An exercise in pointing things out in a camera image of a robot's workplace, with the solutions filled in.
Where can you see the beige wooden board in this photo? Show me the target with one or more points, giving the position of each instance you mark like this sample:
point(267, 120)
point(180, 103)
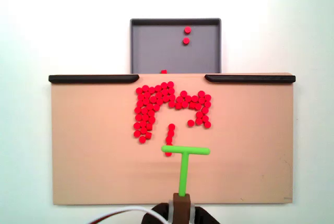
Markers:
point(104, 156)

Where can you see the grey plastic tray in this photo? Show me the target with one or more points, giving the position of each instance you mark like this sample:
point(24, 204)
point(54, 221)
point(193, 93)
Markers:
point(156, 51)

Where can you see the black edge rail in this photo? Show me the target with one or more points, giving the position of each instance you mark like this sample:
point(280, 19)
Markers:
point(91, 79)
point(250, 79)

